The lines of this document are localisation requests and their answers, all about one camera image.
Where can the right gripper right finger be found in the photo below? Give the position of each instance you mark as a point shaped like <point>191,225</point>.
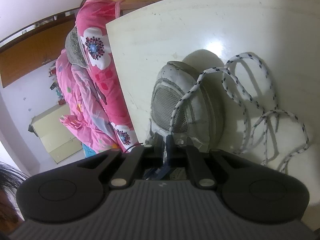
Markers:
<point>189,157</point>

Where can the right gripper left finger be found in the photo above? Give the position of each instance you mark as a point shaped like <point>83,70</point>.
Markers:
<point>140,159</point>

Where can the white mint sneaker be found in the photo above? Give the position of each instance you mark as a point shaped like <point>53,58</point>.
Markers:
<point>185,108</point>

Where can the white black speckled shoelace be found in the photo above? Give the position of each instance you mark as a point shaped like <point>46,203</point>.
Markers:
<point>249,132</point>

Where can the cream yellow cabinet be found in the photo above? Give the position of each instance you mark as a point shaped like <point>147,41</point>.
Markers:
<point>58,141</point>

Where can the grey knitted cloth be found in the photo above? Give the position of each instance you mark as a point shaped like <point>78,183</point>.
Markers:
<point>74,49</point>

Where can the brown wooden door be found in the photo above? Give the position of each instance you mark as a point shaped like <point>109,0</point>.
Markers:
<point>33,52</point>

